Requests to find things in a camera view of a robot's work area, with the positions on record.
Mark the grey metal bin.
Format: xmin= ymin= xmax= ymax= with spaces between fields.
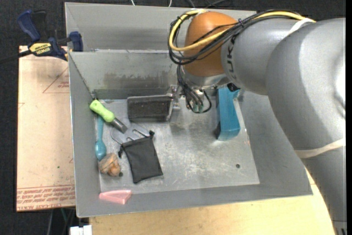
xmin=64 ymin=2 xmax=314 ymax=218

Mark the black cloth pouch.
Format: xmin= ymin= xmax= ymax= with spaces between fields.
xmin=118 ymin=130 xmax=164 ymax=184

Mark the green-handled metal spatula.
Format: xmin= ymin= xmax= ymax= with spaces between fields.
xmin=89 ymin=99 xmax=151 ymax=145

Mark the beige toy animal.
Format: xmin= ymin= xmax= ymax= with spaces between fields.
xmin=98 ymin=152 xmax=122 ymax=177

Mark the brown cardboard board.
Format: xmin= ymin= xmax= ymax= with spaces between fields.
xmin=16 ymin=45 xmax=76 ymax=212

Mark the black cylinder on white bracket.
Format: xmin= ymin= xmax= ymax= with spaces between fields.
xmin=225 ymin=82 xmax=241 ymax=93

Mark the pink wedge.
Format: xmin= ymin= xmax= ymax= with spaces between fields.
xmin=98 ymin=189 xmax=133 ymax=205

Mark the teal plastic spoon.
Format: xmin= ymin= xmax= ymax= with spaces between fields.
xmin=94 ymin=116 xmax=108 ymax=161

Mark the teal rectangular block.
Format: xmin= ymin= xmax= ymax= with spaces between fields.
xmin=213 ymin=85 xmax=242 ymax=141

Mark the dark grey flat block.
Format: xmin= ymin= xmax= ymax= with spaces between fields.
xmin=126 ymin=94 xmax=173 ymax=123

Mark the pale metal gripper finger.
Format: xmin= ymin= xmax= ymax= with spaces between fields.
xmin=168 ymin=102 xmax=183 ymax=122
xmin=164 ymin=85 xmax=179 ymax=100

